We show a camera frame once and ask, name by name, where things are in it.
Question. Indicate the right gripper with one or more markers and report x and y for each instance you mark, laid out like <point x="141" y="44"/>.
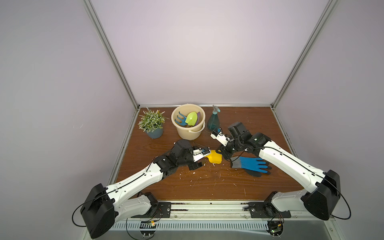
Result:
<point x="226" y="151"/>

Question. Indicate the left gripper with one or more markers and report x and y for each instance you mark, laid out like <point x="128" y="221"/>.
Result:
<point x="194" y="165"/>

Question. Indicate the yellow plastic scoop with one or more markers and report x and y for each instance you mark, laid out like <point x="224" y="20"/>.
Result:
<point x="215" y="158"/>

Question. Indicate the teal spray bottle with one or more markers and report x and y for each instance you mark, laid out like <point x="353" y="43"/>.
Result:
<point x="214" y="122"/>

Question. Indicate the blue fork yellow handle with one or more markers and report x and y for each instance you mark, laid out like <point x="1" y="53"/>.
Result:
<point x="181" y="120"/>

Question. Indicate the green trowel wooden handle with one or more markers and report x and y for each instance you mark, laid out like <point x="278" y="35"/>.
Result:
<point x="192" y="119"/>

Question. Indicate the purple trowel pink handle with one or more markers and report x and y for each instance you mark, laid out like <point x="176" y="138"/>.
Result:
<point x="198" y="118"/>

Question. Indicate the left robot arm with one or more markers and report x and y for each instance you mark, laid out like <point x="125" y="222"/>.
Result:
<point x="106" y="205"/>

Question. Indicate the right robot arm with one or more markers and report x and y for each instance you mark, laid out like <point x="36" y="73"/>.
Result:
<point x="321" y="190"/>

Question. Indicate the blue grey gardening glove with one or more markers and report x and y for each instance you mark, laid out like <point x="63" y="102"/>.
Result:
<point x="253" y="165"/>

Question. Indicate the black gardening glove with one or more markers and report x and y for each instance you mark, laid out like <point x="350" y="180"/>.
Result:
<point x="255" y="173"/>

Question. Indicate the cream plastic bucket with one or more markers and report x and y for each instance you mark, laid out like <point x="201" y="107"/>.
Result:
<point x="189" y="133"/>

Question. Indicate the potted green plant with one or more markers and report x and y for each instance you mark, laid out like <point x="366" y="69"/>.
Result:
<point x="152" y="122"/>

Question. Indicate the left controller board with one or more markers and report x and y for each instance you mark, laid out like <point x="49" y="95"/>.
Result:
<point x="147" y="229"/>

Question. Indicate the controller board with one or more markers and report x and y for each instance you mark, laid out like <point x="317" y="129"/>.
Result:
<point x="147" y="229"/>
<point x="275" y="229"/>

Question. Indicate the right controller board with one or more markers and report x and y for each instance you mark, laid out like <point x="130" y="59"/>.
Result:
<point x="275" y="229"/>

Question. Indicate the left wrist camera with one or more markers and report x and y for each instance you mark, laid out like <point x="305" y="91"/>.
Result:
<point x="201" y="153"/>

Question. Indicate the aluminium mounting rail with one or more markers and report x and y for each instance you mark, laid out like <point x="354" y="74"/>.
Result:
<point x="201" y="210"/>

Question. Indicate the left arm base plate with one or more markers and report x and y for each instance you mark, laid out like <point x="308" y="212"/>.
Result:
<point x="157" y="211"/>

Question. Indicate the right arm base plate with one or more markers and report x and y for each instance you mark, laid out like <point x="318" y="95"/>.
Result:
<point x="265" y="210"/>

